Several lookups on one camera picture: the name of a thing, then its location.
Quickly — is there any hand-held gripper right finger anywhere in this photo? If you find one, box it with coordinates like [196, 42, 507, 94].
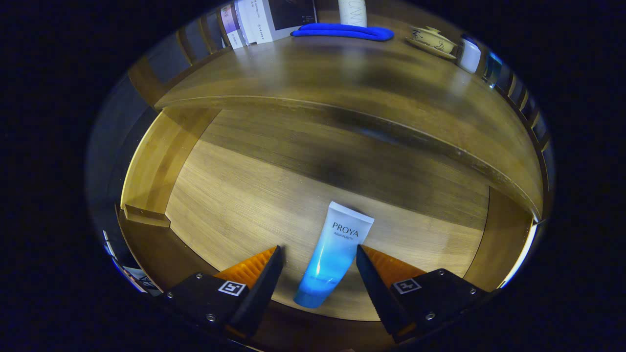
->
[356, 244, 490, 344]

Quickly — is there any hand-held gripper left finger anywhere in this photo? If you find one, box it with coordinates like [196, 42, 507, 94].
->
[164, 245, 285, 340]

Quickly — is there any blue white cosmetic tube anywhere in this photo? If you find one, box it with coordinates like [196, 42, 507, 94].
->
[293, 201, 375, 309]

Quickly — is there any wooden countertop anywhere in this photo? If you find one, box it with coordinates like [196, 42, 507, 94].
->
[154, 22, 544, 220]

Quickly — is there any black backdrop cloth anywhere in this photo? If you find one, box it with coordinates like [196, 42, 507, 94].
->
[86, 29, 162, 255]

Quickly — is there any yellow saucer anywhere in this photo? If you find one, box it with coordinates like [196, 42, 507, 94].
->
[405, 37, 458, 60]

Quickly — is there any blue transparent bottle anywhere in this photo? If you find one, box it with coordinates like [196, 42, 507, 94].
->
[483, 50, 504, 88]

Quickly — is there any white bottle with blue cap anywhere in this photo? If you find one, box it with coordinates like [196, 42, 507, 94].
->
[457, 37, 482, 74]

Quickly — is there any blue folded cloth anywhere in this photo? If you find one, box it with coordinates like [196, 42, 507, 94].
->
[291, 23, 395, 42]

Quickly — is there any purple book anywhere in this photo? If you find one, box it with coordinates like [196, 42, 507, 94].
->
[220, 4, 244, 49]

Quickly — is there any white pump bottle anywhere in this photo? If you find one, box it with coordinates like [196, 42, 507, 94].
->
[337, 0, 368, 28]

